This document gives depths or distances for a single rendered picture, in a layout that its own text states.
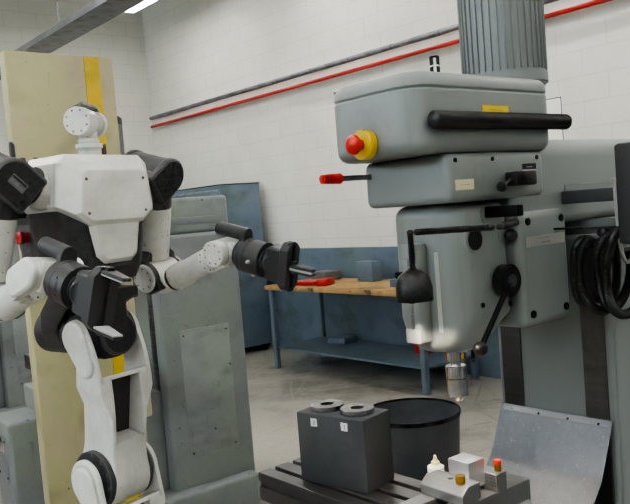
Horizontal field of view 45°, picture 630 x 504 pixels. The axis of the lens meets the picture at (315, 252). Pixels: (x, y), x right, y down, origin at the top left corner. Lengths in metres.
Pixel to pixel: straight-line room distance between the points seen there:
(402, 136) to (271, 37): 7.75
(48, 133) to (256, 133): 6.48
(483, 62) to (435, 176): 0.38
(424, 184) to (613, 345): 0.66
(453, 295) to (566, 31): 5.06
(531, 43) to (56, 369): 2.06
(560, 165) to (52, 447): 2.11
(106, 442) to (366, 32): 6.50
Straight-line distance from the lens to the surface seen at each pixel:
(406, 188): 1.61
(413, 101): 1.50
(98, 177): 1.83
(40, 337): 2.08
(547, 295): 1.81
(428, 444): 3.65
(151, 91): 11.60
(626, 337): 1.98
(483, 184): 1.63
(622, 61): 6.28
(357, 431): 1.97
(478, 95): 1.63
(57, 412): 3.09
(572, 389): 2.04
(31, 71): 3.08
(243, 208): 9.01
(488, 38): 1.85
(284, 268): 1.84
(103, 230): 1.84
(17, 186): 1.78
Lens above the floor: 1.64
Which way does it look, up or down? 3 degrees down
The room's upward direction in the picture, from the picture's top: 5 degrees counter-clockwise
